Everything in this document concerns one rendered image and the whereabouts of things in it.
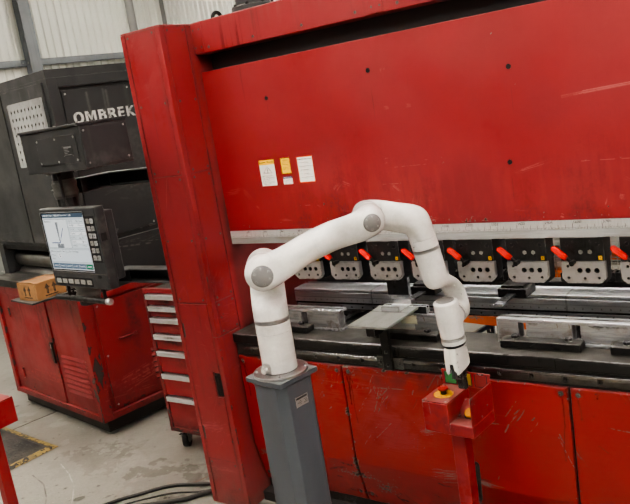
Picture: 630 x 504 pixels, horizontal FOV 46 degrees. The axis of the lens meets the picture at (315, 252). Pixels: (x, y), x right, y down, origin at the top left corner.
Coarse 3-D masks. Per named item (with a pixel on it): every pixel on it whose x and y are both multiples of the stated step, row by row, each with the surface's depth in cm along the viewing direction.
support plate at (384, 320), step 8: (376, 312) 308; (384, 312) 306; (392, 312) 304; (408, 312) 301; (360, 320) 301; (368, 320) 299; (376, 320) 297; (384, 320) 296; (392, 320) 294; (400, 320) 295; (360, 328) 293; (368, 328) 291; (376, 328) 289; (384, 328) 287
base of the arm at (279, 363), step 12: (276, 324) 248; (288, 324) 252; (264, 336) 250; (276, 336) 249; (288, 336) 251; (264, 348) 251; (276, 348) 250; (288, 348) 251; (264, 360) 253; (276, 360) 250; (288, 360) 252; (300, 360) 262; (264, 372) 251; (276, 372) 251; (288, 372) 252; (300, 372) 251
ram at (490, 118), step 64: (576, 0) 240; (256, 64) 320; (320, 64) 302; (384, 64) 285; (448, 64) 270; (512, 64) 257; (576, 64) 245; (256, 128) 329; (320, 128) 309; (384, 128) 292; (448, 128) 277; (512, 128) 263; (576, 128) 250; (256, 192) 338; (320, 192) 318; (384, 192) 300; (448, 192) 283; (512, 192) 269; (576, 192) 256
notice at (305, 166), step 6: (300, 156) 319; (306, 156) 317; (300, 162) 320; (306, 162) 318; (312, 162) 316; (300, 168) 320; (306, 168) 319; (312, 168) 317; (300, 174) 321; (306, 174) 319; (312, 174) 318; (300, 180) 322; (306, 180) 320; (312, 180) 318
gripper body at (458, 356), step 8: (464, 344) 257; (448, 352) 256; (456, 352) 255; (464, 352) 259; (448, 360) 256; (456, 360) 255; (464, 360) 259; (448, 368) 258; (456, 368) 256; (464, 368) 260
